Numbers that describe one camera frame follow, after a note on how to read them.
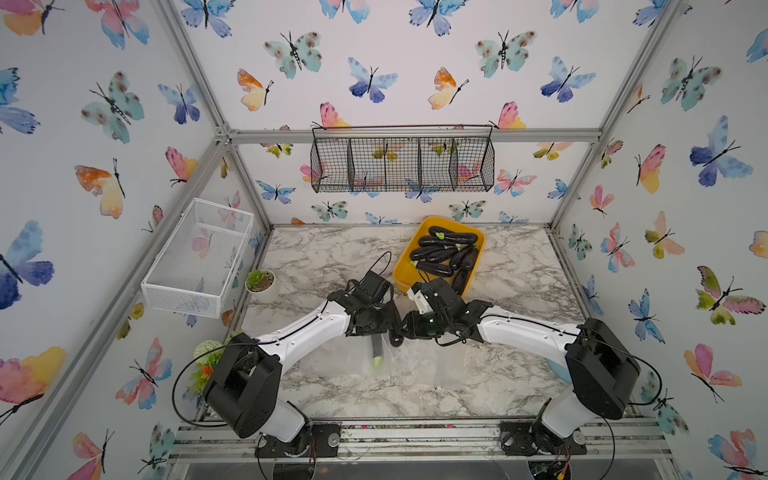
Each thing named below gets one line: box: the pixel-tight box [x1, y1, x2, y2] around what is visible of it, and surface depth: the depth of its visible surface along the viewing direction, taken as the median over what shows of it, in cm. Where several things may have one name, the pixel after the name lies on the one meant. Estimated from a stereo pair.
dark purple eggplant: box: [371, 334, 383, 367], surface depth 88 cm
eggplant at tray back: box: [428, 226, 478, 244], surface depth 113 cm
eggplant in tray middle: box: [410, 260, 454, 277], surface depth 107 cm
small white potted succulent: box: [245, 268, 276, 296], surface depth 95 cm
